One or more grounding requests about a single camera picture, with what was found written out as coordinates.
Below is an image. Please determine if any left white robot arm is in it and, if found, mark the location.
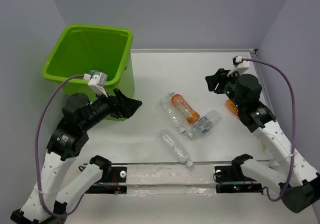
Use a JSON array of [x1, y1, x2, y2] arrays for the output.
[[10, 89, 143, 223]]

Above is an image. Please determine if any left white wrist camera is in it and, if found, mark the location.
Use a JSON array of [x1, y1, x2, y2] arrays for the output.
[[83, 71, 108, 96]]

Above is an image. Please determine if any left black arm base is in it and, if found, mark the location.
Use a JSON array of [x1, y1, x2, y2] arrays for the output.
[[85, 166, 127, 194]]

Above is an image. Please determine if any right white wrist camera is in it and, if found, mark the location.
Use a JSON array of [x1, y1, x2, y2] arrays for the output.
[[227, 56, 250, 76]]

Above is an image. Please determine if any small orange bottle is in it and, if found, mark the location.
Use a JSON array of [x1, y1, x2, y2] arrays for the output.
[[226, 99, 239, 119]]

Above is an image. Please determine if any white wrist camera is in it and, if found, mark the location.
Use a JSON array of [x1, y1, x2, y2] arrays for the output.
[[83, 71, 108, 96], [227, 56, 250, 76]]

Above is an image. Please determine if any clear bottle blue label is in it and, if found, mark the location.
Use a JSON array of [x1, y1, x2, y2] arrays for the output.
[[187, 110, 222, 139]]

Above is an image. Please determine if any clear bottle near right wall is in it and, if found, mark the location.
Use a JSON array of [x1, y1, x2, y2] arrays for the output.
[[259, 140, 271, 159]]

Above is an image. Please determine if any blue cap water bottle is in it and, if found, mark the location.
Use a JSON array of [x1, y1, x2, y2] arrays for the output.
[[88, 69, 99, 76]]

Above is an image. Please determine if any clear bottle front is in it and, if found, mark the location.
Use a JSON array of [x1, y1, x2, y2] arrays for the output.
[[160, 129, 194, 168]]

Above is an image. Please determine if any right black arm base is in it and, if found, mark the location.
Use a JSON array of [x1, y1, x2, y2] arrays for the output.
[[213, 165, 264, 194]]

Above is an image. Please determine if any green plastic bin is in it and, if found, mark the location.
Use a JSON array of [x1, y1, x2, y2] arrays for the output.
[[41, 24, 136, 121]]

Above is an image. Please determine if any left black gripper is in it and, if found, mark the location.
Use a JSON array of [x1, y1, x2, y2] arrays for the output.
[[83, 86, 144, 129]]

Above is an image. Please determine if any clear crushed bottle white cap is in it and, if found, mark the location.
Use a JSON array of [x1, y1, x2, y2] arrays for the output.
[[159, 94, 187, 134]]

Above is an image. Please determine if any orange drink bottle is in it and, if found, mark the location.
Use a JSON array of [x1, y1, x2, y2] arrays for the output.
[[170, 92, 200, 124]]

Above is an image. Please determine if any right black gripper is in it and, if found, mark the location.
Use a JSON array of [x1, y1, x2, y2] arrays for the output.
[[202, 67, 243, 109]]

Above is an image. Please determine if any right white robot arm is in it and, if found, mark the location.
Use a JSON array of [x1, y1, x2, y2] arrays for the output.
[[205, 69, 320, 213]]

